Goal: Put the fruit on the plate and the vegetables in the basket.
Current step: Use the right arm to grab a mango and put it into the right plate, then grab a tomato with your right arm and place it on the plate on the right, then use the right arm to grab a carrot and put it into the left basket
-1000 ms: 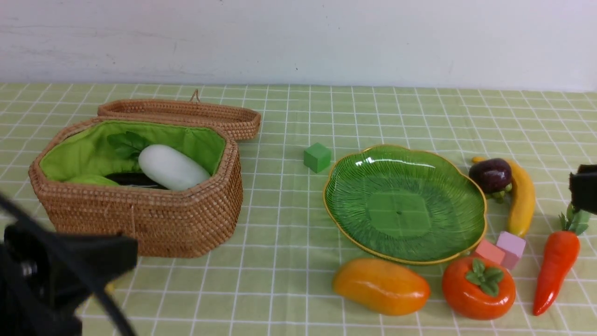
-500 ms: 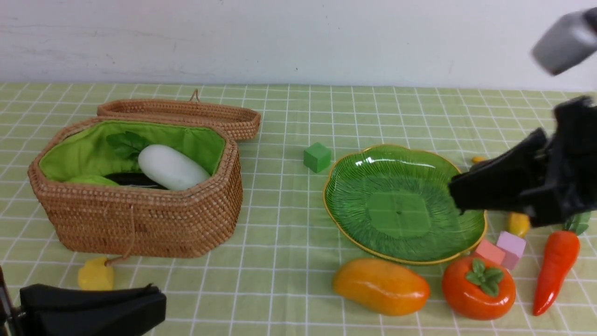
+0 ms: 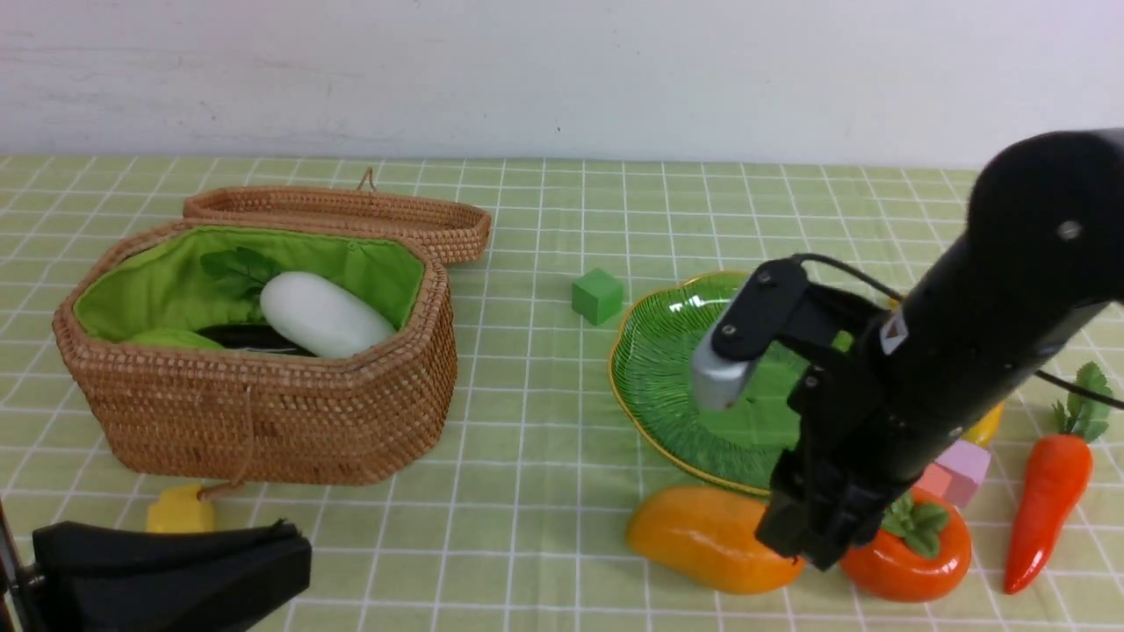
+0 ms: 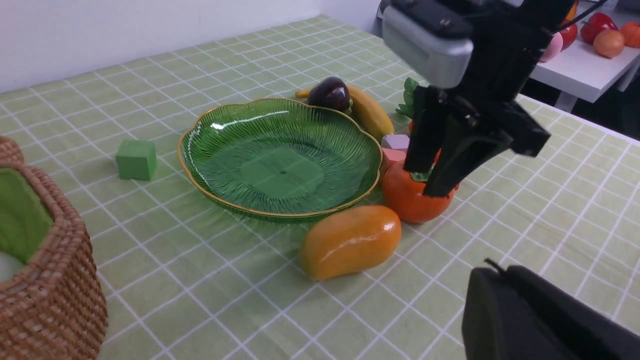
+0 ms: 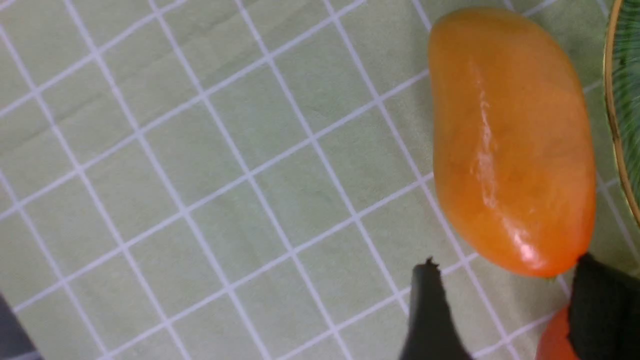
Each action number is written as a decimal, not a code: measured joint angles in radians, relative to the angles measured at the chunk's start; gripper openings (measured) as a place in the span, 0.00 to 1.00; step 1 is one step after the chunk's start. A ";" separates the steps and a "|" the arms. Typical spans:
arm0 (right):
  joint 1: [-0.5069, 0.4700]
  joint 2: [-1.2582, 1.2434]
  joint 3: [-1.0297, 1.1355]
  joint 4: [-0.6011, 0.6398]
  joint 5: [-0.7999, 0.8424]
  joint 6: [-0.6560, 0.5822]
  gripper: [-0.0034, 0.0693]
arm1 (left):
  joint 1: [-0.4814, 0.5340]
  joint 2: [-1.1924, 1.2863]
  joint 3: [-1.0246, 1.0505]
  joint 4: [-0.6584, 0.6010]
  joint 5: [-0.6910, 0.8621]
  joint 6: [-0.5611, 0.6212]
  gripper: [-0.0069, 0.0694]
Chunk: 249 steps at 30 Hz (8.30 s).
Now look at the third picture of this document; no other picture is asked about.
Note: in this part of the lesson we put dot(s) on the green cube block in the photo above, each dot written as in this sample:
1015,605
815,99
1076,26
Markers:
597,296

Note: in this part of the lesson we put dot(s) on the lilac cube block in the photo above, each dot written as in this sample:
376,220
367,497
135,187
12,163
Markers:
966,465

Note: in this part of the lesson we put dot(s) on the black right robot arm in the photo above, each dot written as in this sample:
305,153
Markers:
1039,258

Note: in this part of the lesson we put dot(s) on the woven wicker basket lid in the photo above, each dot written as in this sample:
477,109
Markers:
451,232

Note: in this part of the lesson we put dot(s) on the pink cube block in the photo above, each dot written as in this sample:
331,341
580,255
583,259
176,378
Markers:
935,480

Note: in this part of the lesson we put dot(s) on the green toy cucumber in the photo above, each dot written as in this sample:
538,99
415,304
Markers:
174,338

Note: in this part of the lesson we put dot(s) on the orange toy persimmon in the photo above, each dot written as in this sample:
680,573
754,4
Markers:
921,553

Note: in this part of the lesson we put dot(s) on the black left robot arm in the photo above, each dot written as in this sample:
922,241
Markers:
85,578

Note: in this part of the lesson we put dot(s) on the green leaf glass plate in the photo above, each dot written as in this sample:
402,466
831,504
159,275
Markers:
649,371

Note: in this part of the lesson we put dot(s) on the woven wicker basket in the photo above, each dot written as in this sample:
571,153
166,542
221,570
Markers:
247,416

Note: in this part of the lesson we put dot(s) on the yellow cube block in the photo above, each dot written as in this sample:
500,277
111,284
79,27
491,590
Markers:
181,510

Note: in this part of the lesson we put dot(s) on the green checked tablecloth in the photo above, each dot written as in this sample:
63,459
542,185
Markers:
514,522

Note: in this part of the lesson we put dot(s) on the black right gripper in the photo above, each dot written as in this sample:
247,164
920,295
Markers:
830,492

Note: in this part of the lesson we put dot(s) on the white toy radish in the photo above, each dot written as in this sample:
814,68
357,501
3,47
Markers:
305,308

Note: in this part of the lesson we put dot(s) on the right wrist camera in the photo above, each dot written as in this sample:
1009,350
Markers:
726,356

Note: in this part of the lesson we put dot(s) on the yellow toy banana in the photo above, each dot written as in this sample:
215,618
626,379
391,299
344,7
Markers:
984,431

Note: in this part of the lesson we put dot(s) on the orange toy mango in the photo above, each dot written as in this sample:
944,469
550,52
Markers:
707,534

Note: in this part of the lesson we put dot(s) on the purple toy eggplant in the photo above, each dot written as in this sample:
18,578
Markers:
253,337

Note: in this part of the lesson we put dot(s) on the orange toy carrot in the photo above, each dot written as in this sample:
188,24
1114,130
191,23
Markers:
1059,468

